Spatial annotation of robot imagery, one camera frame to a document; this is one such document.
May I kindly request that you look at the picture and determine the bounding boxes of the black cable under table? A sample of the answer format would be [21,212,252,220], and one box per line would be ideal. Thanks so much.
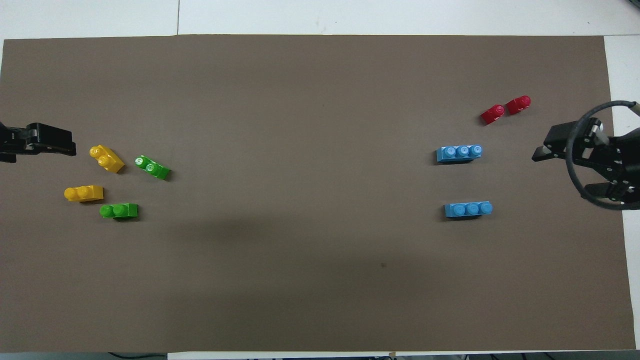
[107,351,168,360]

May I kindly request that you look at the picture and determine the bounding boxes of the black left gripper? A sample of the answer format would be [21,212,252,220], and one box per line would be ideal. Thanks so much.
[0,122,77,164]

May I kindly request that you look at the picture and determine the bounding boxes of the blue three-stud toy block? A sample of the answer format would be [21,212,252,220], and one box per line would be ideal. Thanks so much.
[435,144,484,165]
[444,200,494,220]

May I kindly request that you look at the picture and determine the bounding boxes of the red one-stud toy block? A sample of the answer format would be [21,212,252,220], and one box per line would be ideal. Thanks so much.
[480,104,506,126]
[505,95,532,116]

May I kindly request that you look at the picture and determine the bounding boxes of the yellow two-stud toy block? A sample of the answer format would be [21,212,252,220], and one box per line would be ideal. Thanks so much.
[89,144,126,174]
[64,185,105,203]

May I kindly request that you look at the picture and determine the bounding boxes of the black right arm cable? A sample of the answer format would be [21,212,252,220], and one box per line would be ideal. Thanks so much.
[564,100,640,211]

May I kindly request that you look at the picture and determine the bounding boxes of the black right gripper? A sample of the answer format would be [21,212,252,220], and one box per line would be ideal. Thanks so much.
[531,119,640,204]

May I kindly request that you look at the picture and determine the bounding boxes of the brown paper table mat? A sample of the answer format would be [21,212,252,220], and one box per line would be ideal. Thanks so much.
[0,34,637,353]

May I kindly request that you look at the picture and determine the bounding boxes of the green two-stud toy block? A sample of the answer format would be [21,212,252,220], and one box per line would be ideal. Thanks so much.
[99,202,139,220]
[134,155,172,181]

